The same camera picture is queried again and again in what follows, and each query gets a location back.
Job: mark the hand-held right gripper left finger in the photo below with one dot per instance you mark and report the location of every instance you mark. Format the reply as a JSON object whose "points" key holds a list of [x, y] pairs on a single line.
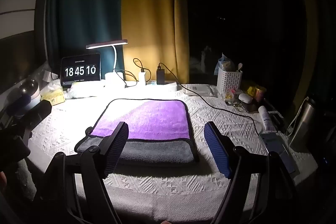
{"points": [[116, 144]]}

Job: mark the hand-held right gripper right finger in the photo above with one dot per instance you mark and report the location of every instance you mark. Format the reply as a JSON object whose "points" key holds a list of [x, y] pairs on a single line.
{"points": [[216, 149]]}

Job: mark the purple and grey towel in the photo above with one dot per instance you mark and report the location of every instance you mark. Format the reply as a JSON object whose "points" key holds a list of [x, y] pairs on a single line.
{"points": [[147, 129]]}

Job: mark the yellow tissue pack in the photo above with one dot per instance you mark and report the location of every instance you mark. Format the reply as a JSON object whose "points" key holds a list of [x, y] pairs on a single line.
{"points": [[53, 96]]}

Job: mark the white textured tablecloth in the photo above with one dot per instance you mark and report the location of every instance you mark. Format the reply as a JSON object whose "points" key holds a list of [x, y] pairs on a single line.
{"points": [[173, 182]]}

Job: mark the white earbuds case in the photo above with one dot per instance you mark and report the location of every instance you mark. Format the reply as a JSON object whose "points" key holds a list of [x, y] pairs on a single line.
{"points": [[245, 98]]}

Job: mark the white tube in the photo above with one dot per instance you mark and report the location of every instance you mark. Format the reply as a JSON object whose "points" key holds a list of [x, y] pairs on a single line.
{"points": [[266, 117]]}

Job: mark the white wet wipes pack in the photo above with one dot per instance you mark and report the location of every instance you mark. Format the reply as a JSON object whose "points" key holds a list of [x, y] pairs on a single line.
{"points": [[200, 88]]}

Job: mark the blue smartphone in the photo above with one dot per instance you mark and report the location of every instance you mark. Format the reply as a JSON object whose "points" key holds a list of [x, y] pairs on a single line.
{"points": [[279, 150]]}

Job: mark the white plastic bag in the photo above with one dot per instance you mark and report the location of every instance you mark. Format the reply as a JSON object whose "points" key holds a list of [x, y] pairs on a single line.
{"points": [[84, 90]]}

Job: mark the pink and yellow box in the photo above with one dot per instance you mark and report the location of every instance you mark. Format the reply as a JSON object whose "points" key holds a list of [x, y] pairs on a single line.
{"points": [[256, 92]]}

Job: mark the white perforated basket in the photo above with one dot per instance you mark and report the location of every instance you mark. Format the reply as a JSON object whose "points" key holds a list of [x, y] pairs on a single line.
{"points": [[229, 79]]}

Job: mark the white charger plug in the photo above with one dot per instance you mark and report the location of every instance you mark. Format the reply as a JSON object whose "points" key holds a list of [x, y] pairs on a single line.
{"points": [[142, 77]]}

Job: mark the white power strip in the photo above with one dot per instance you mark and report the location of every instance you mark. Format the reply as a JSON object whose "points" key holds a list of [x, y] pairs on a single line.
{"points": [[162, 85]]}

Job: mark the digital clock display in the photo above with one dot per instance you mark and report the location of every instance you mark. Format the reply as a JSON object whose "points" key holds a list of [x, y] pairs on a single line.
{"points": [[80, 70]]}

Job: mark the black power adapter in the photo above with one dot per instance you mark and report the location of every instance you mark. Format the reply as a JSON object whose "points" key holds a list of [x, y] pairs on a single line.
{"points": [[160, 74]]}

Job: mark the white desk lamp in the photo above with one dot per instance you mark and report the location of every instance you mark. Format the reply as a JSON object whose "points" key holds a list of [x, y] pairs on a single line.
{"points": [[113, 61]]}

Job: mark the steel thermos bottle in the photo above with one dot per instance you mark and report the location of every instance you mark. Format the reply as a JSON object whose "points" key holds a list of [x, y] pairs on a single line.
{"points": [[305, 121]]}

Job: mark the yellow curtain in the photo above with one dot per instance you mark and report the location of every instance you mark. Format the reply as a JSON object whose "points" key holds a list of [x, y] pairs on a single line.
{"points": [[155, 16]]}

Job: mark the teal curtain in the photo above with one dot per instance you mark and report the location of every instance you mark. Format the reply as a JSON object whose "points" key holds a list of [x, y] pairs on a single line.
{"points": [[86, 8]]}

